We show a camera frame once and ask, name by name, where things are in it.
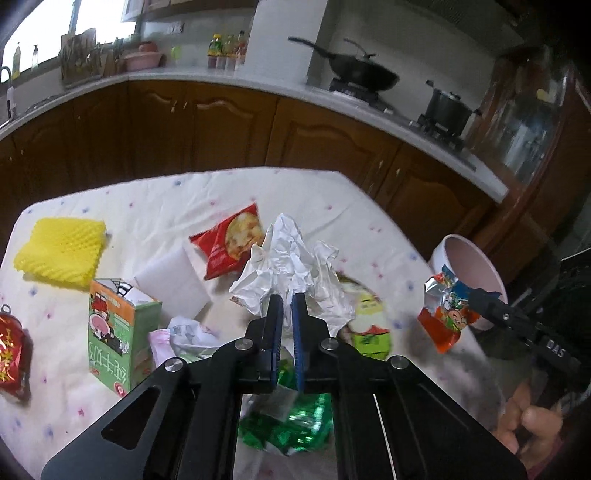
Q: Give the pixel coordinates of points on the pink basin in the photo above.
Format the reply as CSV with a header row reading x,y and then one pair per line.
x,y
143,60

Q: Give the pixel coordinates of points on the white foam block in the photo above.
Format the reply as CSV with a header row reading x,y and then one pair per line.
x,y
175,281

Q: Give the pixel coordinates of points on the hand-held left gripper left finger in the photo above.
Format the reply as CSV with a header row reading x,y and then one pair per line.
x,y
277,332

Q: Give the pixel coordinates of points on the green milk carton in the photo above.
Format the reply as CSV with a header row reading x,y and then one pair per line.
x,y
113,337

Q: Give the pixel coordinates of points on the window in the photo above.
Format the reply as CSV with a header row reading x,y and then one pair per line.
x,y
51,27

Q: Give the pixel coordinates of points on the white stone countertop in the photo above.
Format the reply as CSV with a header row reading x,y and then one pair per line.
x,y
258,76

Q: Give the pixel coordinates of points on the orange foil snack wrapper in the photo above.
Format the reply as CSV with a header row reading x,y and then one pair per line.
x,y
445,318

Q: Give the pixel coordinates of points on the yellow foam fruit net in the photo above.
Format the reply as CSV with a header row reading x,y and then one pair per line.
x,y
60,251

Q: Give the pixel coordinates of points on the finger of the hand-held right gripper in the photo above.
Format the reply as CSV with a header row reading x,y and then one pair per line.
x,y
501,314

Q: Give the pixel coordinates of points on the person's right forearm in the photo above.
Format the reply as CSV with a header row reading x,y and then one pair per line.
x,y
547,464

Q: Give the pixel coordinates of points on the red foil packet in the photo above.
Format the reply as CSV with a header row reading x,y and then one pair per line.
x,y
11,355

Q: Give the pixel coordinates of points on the person's right hand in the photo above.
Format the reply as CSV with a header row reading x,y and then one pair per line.
x,y
538,422

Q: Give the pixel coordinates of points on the crumpled pink white bag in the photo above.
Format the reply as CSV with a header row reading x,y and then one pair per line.
x,y
184,339

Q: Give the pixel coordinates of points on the clear plastic bag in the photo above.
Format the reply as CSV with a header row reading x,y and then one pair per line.
x,y
330,295

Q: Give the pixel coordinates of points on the metal faucet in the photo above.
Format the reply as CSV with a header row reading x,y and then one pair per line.
x,y
8,92

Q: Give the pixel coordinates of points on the glass door cabinet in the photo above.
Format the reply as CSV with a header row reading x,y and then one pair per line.
x,y
531,138

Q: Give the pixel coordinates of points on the red chip packet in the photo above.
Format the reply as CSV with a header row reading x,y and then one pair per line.
x,y
228,240

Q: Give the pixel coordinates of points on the wooden utensil rack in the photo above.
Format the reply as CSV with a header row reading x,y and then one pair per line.
x,y
81,64

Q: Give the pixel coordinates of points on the white floral tablecloth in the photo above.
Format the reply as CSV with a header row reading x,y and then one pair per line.
x,y
152,207

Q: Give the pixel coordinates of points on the dark cooking pot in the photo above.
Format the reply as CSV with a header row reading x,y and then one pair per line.
x,y
448,110

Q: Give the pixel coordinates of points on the small green object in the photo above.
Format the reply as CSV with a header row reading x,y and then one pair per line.
x,y
176,52

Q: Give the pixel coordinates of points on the pink waste bin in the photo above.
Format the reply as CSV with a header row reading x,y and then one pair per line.
x,y
466,263

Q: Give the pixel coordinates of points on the windowsill bottle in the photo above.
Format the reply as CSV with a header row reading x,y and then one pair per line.
x,y
35,57
16,62

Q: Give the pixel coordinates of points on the green yellow snack packet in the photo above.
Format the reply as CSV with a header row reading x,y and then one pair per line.
x,y
369,323

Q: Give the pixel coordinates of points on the black wok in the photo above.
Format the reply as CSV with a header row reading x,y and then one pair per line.
x,y
364,74

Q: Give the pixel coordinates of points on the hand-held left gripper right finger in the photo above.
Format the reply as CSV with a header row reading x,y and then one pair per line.
x,y
299,332

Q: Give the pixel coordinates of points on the green foil wrapper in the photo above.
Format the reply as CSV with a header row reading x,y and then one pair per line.
x,y
295,424

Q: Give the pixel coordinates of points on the wooden base cabinets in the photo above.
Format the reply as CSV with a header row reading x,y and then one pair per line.
x,y
231,129

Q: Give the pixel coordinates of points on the gas stove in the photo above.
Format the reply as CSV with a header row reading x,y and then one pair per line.
x,y
397,113

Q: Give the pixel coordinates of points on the white paper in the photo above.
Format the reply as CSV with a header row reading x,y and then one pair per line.
x,y
277,267

